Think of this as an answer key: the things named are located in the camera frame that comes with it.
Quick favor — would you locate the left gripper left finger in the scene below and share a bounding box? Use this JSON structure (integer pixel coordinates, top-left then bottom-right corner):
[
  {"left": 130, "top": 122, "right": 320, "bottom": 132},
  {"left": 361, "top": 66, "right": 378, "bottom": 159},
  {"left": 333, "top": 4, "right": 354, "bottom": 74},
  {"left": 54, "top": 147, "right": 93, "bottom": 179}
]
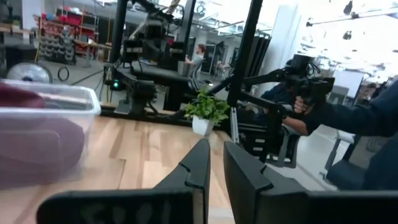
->
[{"left": 36, "top": 138, "right": 211, "bottom": 224}]

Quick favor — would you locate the person's forearm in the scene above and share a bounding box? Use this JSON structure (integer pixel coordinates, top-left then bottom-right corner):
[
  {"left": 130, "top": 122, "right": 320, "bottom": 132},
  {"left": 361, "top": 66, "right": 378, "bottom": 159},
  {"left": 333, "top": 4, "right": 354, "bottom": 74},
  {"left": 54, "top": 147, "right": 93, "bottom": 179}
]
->
[{"left": 282, "top": 115, "right": 315, "bottom": 137}]

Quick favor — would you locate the maroon corduroy cap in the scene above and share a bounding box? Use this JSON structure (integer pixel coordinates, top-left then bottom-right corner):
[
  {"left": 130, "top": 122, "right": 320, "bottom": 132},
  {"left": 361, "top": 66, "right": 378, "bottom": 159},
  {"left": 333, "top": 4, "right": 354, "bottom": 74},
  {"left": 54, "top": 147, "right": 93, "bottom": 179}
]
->
[
  {"left": 0, "top": 82, "right": 47, "bottom": 110},
  {"left": 0, "top": 116, "right": 85, "bottom": 189}
]

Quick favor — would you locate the white monitor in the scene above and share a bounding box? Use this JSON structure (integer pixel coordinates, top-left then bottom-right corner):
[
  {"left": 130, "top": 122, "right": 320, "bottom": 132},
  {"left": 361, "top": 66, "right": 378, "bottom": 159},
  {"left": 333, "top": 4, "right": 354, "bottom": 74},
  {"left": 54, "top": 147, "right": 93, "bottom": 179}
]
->
[{"left": 331, "top": 70, "right": 365, "bottom": 105}]

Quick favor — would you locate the green plant white pot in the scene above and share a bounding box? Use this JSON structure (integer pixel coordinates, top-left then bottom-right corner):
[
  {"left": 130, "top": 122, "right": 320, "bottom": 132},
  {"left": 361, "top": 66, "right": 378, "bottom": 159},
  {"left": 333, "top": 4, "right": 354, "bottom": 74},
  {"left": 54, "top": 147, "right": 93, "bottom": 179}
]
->
[{"left": 183, "top": 88, "right": 231, "bottom": 137}]

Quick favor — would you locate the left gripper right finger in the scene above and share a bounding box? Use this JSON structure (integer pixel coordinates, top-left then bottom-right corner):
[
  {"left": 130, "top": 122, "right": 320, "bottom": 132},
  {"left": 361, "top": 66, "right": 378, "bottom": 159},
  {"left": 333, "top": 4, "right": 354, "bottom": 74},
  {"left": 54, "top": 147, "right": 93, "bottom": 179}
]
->
[{"left": 223, "top": 141, "right": 398, "bottom": 224}]

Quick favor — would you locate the black aluminium table frame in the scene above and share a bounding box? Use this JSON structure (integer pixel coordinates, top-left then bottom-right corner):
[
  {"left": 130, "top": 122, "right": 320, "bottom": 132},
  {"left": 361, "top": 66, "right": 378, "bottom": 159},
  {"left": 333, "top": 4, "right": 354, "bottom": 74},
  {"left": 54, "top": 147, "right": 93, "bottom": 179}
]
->
[{"left": 101, "top": 0, "right": 271, "bottom": 144}]

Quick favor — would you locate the dark office chair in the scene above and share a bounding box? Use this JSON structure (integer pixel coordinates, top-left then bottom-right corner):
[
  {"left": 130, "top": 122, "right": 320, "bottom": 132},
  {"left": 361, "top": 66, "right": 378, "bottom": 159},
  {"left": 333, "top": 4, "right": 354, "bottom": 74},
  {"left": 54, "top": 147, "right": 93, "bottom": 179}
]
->
[{"left": 323, "top": 133, "right": 369, "bottom": 191}]

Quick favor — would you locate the red storage shelf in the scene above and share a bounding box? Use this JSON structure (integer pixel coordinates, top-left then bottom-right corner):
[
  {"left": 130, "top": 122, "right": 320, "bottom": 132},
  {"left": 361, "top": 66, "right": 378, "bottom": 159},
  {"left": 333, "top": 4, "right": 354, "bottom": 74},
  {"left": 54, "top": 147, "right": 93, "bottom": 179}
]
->
[{"left": 33, "top": 5, "right": 101, "bottom": 65}]

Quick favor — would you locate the clear plastic bin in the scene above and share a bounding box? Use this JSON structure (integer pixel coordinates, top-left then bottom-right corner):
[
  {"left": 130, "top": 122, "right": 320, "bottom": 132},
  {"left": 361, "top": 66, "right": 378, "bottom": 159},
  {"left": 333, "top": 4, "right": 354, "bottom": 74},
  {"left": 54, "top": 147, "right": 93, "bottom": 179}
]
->
[{"left": 0, "top": 78, "right": 102, "bottom": 190}]

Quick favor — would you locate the black ring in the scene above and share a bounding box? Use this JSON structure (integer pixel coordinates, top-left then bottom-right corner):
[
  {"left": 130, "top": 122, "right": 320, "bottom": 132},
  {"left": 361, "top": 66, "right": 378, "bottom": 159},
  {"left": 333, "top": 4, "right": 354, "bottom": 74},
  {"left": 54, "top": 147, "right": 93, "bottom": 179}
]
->
[{"left": 57, "top": 66, "right": 70, "bottom": 82}]

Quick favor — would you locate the grey floor fan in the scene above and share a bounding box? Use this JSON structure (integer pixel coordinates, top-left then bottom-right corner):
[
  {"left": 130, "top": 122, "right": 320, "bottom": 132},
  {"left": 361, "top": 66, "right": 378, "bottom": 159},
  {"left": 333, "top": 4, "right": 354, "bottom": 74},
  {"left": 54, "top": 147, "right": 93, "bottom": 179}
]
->
[{"left": 6, "top": 61, "right": 53, "bottom": 84}]

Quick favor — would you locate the person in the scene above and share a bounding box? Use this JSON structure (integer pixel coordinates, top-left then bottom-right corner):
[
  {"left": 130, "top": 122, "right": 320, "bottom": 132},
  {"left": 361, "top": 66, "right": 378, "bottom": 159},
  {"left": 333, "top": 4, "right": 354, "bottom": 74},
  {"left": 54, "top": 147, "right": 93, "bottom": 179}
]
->
[
  {"left": 281, "top": 79, "right": 398, "bottom": 191},
  {"left": 185, "top": 43, "right": 206, "bottom": 77}
]

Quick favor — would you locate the person's hand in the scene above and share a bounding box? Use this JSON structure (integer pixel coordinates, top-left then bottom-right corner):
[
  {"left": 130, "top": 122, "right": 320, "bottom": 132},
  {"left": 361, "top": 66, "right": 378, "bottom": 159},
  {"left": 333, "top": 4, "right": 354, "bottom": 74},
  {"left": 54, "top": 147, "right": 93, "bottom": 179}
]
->
[{"left": 294, "top": 95, "right": 309, "bottom": 114}]

